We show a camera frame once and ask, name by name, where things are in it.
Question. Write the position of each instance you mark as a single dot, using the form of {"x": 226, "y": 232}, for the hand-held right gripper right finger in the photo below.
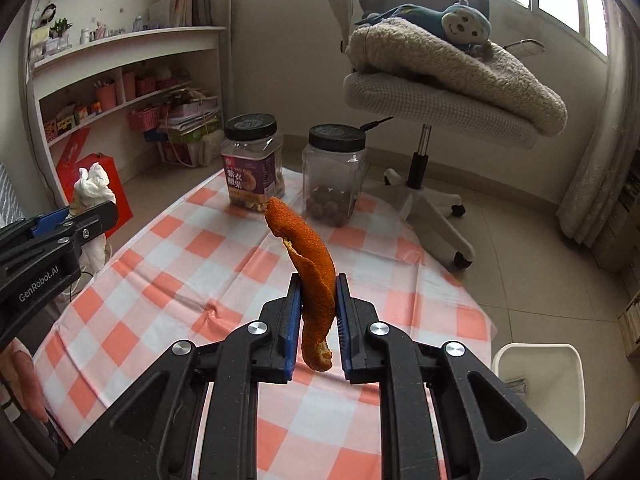
{"x": 345, "y": 340}

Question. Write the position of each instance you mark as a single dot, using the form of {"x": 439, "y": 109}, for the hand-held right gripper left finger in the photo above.
{"x": 290, "y": 340}

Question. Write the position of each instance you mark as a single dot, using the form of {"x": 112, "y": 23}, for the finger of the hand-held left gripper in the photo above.
{"x": 50, "y": 222}
{"x": 90, "y": 222}

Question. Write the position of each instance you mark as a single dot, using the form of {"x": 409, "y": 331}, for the white tissue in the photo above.
{"x": 92, "y": 187}

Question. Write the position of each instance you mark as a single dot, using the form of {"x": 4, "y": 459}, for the orange peel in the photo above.
{"x": 310, "y": 255}

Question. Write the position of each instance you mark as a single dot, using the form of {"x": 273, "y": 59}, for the white plastic bin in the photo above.
{"x": 550, "y": 410}

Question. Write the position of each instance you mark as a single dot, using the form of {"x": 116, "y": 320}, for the person's left hand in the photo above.
{"x": 25, "y": 380}

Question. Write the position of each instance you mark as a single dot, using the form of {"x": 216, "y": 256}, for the orange checkered tablecloth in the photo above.
{"x": 200, "y": 270}

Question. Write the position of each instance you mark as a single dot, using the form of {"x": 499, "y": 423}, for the pink plastic basket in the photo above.
{"x": 145, "y": 120}

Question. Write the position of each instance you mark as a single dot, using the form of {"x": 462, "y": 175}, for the pink pen holder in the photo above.
{"x": 106, "y": 97}

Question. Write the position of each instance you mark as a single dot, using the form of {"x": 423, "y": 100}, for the pile of papers and boxes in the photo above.
{"x": 192, "y": 120}

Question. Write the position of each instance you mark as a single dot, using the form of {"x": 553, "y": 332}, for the clear jar with black lid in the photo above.
{"x": 332, "y": 180}

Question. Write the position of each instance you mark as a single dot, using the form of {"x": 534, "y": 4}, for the purple label nut jar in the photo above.
{"x": 252, "y": 170}

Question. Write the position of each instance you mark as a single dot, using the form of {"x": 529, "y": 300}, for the small potted plant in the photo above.
{"x": 61, "y": 27}

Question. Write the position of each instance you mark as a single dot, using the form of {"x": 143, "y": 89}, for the white office chair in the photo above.
{"x": 425, "y": 110}

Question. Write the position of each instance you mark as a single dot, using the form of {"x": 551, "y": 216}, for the beige curtain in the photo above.
{"x": 212, "y": 0}
{"x": 600, "y": 160}

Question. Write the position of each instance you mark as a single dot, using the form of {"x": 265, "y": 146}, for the beige fleece blanket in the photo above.
{"x": 450, "y": 70}

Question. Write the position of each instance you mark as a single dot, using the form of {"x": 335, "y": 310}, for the blue monkey plush toy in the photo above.
{"x": 460, "y": 22}

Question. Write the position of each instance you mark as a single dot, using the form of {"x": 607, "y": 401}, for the white wall shelf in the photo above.
{"x": 125, "y": 55}

